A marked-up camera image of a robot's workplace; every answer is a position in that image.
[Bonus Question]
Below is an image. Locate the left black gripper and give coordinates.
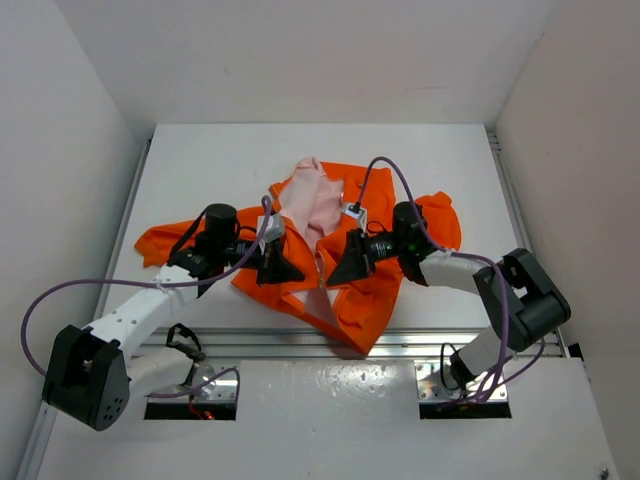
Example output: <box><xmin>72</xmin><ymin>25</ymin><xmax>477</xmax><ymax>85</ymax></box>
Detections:
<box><xmin>218</xmin><ymin>235</ymin><xmax>304</xmax><ymax>286</ymax></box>

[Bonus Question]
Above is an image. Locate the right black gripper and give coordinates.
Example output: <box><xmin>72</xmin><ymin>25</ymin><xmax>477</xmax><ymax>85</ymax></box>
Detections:
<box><xmin>326</xmin><ymin>229</ymin><xmax>407</xmax><ymax>286</ymax></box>

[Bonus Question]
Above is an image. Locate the orange zip-up jacket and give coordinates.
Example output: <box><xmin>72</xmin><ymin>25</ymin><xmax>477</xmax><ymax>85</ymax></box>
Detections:
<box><xmin>133</xmin><ymin>156</ymin><xmax>463</xmax><ymax>359</ymax></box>

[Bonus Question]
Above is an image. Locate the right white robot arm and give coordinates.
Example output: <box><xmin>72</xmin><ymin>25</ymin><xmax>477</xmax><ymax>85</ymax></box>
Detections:
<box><xmin>326</xmin><ymin>201</ymin><xmax>571</xmax><ymax>393</ymax></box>

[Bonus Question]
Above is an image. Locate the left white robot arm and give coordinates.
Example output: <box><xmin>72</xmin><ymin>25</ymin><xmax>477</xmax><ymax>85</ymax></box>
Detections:
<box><xmin>42</xmin><ymin>201</ymin><xmax>304</xmax><ymax>431</ymax></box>

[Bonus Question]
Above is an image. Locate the white front cover panel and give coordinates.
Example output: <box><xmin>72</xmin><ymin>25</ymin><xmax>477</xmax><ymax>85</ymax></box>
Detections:
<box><xmin>39</xmin><ymin>358</ymin><xmax>618</xmax><ymax>479</ymax></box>

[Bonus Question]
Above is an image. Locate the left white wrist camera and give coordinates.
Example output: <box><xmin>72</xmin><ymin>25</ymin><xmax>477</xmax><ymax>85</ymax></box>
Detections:
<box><xmin>257</xmin><ymin>213</ymin><xmax>286</xmax><ymax>243</ymax></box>

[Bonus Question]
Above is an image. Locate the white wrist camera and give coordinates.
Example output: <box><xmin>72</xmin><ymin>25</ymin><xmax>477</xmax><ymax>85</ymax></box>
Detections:
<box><xmin>257</xmin><ymin>213</ymin><xmax>286</xmax><ymax>243</ymax></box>
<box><xmin>342</xmin><ymin>202</ymin><xmax>368</xmax><ymax>231</ymax></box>

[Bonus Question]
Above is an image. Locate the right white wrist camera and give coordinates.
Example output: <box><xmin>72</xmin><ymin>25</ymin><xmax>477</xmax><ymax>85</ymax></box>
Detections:
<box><xmin>342</xmin><ymin>202</ymin><xmax>368</xmax><ymax>231</ymax></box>

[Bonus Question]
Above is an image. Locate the aluminium front rail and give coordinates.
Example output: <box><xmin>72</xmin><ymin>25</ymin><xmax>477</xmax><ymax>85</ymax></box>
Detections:
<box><xmin>134</xmin><ymin>327</ymin><xmax>566</xmax><ymax>361</ymax></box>

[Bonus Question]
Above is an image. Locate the right aluminium side rail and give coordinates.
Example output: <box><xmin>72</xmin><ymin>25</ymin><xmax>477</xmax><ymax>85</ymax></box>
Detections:
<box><xmin>487</xmin><ymin>133</ymin><xmax>571</xmax><ymax>352</ymax></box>

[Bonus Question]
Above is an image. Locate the aluminium side rail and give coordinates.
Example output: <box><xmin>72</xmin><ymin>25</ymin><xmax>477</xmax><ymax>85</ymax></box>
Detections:
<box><xmin>14</xmin><ymin>137</ymin><xmax>154</xmax><ymax>480</ymax></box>
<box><xmin>487</xmin><ymin>133</ymin><xmax>571</xmax><ymax>352</ymax></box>

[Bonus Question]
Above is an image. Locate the left aluminium side rail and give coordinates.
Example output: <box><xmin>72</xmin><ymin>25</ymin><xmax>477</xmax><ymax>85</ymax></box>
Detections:
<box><xmin>14</xmin><ymin>137</ymin><xmax>154</xmax><ymax>480</ymax></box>

